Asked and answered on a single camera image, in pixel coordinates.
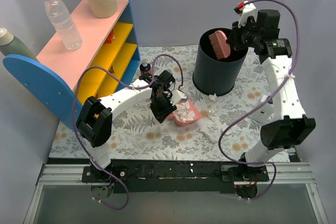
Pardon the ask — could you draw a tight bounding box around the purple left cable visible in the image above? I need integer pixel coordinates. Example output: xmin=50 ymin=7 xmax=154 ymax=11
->
xmin=71 ymin=54 xmax=184 ymax=210

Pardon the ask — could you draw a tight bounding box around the green metal bottle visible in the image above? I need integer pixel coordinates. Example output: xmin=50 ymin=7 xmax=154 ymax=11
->
xmin=1 ymin=28 xmax=38 ymax=61

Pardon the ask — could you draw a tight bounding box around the white paper scrap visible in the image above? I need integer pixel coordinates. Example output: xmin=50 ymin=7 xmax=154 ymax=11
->
xmin=222 ymin=127 xmax=232 ymax=135
xmin=208 ymin=93 xmax=217 ymax=102
xmin=198 ymin=129 xmax=218 ymax=144
xmin=173 ymin=102 xmax=196 ymax=123
xmin=207 ymin=110 xmax=216 ymax=122

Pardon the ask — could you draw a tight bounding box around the pink dustpan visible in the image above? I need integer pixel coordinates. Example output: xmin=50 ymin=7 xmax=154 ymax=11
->
xmin=172 ymin=99 xmax=203 ymax=125

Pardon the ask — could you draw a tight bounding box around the orange item in shelf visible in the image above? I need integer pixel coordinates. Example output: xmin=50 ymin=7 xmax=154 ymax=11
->
xmin=104 ymin=29 xmax=115 ymax=44

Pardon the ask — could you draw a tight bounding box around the brown small bottle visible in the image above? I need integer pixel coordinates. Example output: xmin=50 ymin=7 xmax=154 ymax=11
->
xmin=140 ymin=59 xmax=152 ymax=75

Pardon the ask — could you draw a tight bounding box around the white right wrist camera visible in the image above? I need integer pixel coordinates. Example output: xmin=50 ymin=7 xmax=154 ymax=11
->
xmin=234 ymin=1 xmax=257 ymax=28

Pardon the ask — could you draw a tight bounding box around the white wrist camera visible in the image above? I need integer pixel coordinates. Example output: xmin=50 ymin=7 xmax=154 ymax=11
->
xmin=170 ymin=90 xmax=188 ymax=105
xmin=234 ymin=1 xmax=257 ymax=28

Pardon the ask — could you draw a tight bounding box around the white box with knob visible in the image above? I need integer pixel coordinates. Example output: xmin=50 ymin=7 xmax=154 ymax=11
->
xmin=249 ymin=100 xmax=274 ymax=123

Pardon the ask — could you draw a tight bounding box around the blue pink yellow shelf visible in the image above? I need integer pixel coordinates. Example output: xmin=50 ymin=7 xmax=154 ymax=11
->
xmin=3 ymin=0 xmax=140 ymax=128

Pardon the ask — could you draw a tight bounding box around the dark blue trash bin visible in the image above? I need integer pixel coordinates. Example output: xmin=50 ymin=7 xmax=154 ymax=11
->
xmin=192 ymin=28 xmax=248 ymax=97

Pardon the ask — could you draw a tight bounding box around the clear plastic water bottle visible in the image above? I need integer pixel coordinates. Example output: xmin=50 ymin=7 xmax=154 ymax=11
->
xmin=44 ymin=0 xmax=82 ymax=50

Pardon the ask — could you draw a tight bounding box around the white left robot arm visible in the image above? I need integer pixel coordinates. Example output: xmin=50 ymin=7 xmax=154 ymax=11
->
xmin=76 ymin=70 xmax=186 ymax=182

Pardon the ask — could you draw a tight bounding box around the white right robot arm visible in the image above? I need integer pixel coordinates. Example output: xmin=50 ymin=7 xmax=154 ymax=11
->
xmin=228 ymin=8 xmax=316 ymax=181

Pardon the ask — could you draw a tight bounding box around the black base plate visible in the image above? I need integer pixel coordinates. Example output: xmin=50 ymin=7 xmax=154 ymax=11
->
xmin=81 ymin=159 xmax=270 ymax=194

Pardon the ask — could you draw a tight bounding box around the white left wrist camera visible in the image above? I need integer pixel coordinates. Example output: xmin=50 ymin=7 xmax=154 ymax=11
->
xmin=170 ymin=90 xmax=188 ymax=105

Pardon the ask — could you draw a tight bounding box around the floral table mat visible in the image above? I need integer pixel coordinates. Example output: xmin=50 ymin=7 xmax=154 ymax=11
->
xmin=49 ymin=45 xmax=289 ymax=162

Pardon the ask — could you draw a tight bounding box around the pink hand brush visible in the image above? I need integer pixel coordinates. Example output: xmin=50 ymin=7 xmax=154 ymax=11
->
xmin=208 ymin=30 xmax=231 ymax=61

